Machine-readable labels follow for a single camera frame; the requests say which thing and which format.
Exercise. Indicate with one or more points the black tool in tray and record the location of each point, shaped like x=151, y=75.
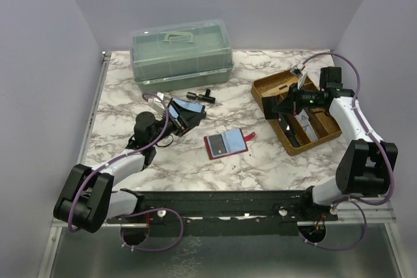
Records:
x=290, y=134

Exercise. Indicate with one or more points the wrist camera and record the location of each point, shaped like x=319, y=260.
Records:
x=156, y=103
x=298, y=72

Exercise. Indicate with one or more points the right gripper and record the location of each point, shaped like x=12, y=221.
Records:
x=292, y=99

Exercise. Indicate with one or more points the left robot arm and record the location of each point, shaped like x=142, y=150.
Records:
x=88, y=199

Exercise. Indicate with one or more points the black T-shaped pipe fitting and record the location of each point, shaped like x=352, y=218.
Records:
x=206, y=97

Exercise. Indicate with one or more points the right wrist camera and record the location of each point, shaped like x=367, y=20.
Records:
x=298, y=72

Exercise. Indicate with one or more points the smartphone with blue screen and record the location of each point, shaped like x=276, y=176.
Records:
x=196, y=109

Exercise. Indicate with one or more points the aluminium rail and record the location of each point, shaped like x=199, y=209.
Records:
x=365, y=213

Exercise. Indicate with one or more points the brown woven tray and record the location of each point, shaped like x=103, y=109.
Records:
x=324, y=125

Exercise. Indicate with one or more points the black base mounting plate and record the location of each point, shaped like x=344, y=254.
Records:
x=225, y=228

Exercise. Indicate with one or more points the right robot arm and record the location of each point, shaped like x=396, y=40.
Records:
x=366, y=170

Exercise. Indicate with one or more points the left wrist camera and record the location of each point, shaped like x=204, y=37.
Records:
x=156, y=103

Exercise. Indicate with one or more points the red card holder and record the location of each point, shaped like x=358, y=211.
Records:
x=235, y=143

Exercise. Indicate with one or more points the green plastic storage box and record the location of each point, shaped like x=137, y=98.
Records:
x=181, y=56

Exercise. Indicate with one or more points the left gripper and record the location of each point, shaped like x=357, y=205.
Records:
x=176, y=119

